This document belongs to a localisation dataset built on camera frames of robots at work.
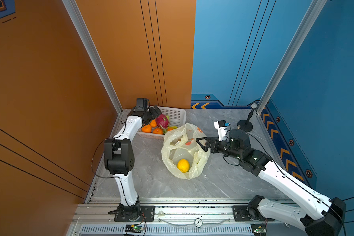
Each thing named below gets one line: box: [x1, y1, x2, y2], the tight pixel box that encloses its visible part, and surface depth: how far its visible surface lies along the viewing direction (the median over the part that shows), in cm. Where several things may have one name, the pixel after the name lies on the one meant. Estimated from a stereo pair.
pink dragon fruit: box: [155, 114, 170, 134], surface depth 101 cm
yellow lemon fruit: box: [177, 158, 190, 174], surface depth 85 cm
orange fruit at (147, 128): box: [141, 124, 152, 133], surface depth 105 cm
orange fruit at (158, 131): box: [153, 127, 164, 135], surface depth 102 cm
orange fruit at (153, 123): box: [149, 118, 157, 128], surface depth 106 cm
